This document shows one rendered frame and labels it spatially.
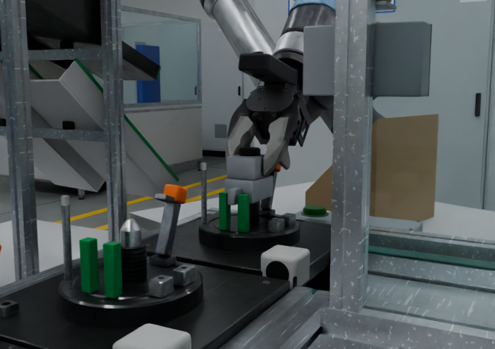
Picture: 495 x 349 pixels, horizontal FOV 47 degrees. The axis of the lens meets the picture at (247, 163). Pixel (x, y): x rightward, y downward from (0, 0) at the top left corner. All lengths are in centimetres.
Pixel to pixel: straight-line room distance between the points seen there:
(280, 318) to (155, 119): 636
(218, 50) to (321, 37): 846
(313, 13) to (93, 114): 38
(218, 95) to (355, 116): 850
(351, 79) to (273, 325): 24
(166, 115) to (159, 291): 653
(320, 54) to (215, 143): 854
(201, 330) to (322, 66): 28
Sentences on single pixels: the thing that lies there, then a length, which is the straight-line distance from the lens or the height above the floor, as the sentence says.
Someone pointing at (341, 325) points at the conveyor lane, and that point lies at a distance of 60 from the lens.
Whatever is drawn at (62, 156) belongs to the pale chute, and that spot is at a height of 106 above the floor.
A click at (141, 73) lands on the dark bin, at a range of 93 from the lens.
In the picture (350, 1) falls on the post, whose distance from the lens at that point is 56.
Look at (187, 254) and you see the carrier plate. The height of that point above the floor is 97.
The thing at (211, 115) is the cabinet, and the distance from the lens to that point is 912.
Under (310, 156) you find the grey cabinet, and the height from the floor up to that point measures 67.
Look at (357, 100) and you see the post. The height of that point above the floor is 117.
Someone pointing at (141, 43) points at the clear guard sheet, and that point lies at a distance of 674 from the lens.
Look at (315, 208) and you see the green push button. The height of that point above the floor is 97.
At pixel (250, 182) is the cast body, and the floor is 105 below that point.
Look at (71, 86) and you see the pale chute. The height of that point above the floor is 118.
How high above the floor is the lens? 118
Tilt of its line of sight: 8 degrees down
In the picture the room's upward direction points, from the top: straight up
